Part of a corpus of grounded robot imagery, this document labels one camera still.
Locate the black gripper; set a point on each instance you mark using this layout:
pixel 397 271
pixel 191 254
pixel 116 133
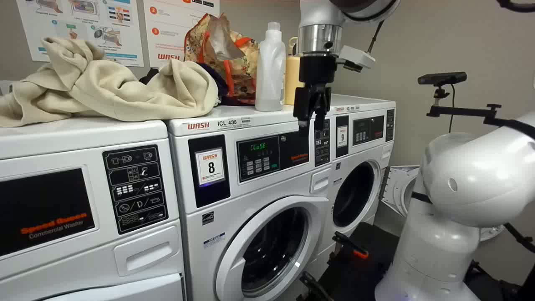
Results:
pixel 316 72

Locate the white plastic bottle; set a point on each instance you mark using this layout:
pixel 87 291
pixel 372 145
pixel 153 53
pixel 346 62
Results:
pixel 270 77

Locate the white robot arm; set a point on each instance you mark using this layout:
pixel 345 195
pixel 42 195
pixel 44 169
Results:
pixel 464 184

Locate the yellow water bottle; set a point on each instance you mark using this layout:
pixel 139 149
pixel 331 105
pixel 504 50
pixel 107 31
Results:
pixel 291 72

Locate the right white washing machine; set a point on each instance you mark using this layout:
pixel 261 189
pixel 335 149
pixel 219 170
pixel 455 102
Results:
pixel 362 135

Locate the white washing machine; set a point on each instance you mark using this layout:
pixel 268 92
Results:
pixel 89 212
pixel 362 135
pixel 251 200

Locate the black garment behind cloth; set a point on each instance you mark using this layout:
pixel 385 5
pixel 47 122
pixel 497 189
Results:
pixel 219 80

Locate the middle white washing machine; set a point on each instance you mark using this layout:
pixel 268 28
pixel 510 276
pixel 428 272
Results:
pixel 251 200

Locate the colourful patterned bag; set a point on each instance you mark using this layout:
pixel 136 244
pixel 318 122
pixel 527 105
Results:
pixel 229 53

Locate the beige cloth garment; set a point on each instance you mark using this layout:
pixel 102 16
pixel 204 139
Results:
pixel 81 80

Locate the left white washing machine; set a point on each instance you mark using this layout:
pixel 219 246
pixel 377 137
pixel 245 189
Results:
pixel 89 212

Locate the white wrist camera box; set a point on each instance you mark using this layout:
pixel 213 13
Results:
pixel 355 58

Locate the black camera on stand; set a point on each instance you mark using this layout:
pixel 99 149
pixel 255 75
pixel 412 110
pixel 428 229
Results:
pixel 445 95

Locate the black cart with orange handle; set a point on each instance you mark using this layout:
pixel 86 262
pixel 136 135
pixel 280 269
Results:
pixel 355 271

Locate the right wall poster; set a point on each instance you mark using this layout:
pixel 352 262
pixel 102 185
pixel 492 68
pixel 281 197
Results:
pixel 168 21

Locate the wall poster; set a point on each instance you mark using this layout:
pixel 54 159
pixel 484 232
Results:
pixel 168 21
pixel 112 25

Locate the left wall poster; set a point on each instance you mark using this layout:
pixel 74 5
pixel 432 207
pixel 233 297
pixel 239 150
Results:
pixel 112 25

